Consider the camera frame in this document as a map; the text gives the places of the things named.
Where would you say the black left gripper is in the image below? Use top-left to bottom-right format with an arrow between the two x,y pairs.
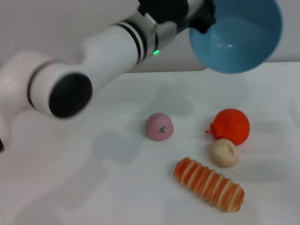
174,0 -> 216,35

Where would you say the orange striped bread loaf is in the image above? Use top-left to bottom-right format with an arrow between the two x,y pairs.
173,157 -> 245,213

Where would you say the orange red fruit toy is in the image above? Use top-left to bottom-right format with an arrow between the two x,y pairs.
205,108 -> 251,146

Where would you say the pink peach bun toy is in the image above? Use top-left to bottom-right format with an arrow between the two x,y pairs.
145,112 -> 174,142

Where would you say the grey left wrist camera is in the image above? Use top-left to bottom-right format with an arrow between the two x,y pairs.
137,0 -> 188,24

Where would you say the beige egg yolk pastry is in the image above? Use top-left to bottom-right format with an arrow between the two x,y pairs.
209,138 -> 239,168

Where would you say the blue plastic bowl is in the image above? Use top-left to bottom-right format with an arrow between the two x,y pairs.
188,0 -> 284,75

